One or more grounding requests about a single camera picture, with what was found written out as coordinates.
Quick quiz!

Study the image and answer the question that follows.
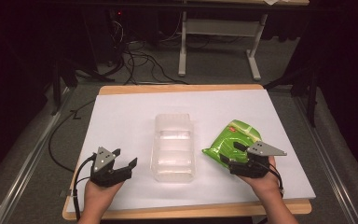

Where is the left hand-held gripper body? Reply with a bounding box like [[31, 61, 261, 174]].
[[89, 147, 131, 189]]

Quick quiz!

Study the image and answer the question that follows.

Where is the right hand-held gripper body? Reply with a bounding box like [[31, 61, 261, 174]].
[[228, 140, 288, 179]]

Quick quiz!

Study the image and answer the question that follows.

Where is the green snack bag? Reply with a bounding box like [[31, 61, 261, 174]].
[[201, 119, 263, 164]]

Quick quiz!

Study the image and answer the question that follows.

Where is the clear plastic container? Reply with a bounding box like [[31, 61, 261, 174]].
[[150, 113, 198, 183]]

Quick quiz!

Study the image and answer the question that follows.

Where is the person's left hand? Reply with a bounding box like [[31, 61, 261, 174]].
[[84, 178, 125, 209]]

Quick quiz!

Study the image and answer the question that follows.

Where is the person's right hand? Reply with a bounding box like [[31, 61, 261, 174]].
[[237, 155, 282, 200]]

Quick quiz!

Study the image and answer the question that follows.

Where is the white sheet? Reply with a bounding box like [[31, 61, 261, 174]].
[[65, 89, 317, 214]]

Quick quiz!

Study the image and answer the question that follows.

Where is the wooden table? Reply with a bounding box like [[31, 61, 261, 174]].
[[62, 83, 312, 221]]

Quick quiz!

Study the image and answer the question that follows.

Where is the black stand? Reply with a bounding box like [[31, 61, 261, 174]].
[[49, 57, 116, 116], [263, 60, 321, 128]]

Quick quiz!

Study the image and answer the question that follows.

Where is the right hand-held gripper cable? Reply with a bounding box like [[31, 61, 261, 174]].
[[258, 160, 285, 198]]

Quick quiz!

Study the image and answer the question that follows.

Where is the hand-held gripper cable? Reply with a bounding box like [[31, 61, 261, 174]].
[[258, 160, 285, 198], [72, 153, 97, 220]]

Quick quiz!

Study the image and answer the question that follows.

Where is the left hand-held gripper cable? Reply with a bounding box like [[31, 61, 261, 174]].
[[72, 153, 97, 220]]

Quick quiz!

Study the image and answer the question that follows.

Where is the black floor cable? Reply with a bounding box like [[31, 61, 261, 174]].
[[48, 99, 97, 173]]

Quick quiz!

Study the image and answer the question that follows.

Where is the metal floor rail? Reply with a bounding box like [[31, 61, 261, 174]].
[[295, 96, 358, 224], [0, 87, 76, 224]]

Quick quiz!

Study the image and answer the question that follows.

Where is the tangle of black cables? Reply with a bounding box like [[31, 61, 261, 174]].
[[103, 18, 189, 86]]

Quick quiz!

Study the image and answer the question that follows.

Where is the white metal desk frame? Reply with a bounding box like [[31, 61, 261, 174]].
[[177, 10, 269, 81]]

